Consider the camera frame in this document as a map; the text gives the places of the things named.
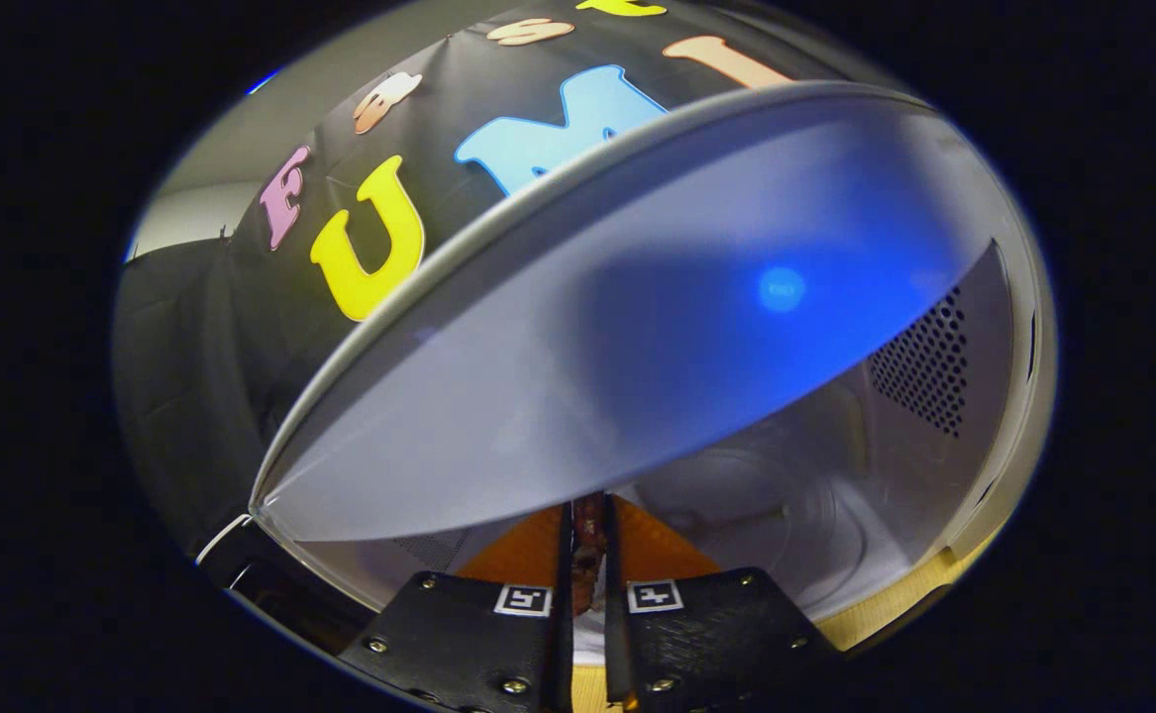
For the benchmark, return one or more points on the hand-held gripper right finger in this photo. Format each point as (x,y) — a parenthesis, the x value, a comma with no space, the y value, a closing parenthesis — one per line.
(615,644)

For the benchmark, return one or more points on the red-brown fried chicken piece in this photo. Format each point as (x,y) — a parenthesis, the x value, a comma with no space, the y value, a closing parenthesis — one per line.
(589,555)

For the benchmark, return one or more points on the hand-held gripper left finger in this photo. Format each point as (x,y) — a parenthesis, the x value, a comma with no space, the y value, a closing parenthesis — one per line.
(563,644)

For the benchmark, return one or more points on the white toaster oven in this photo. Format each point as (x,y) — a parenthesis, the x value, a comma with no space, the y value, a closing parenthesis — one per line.
(637,347)

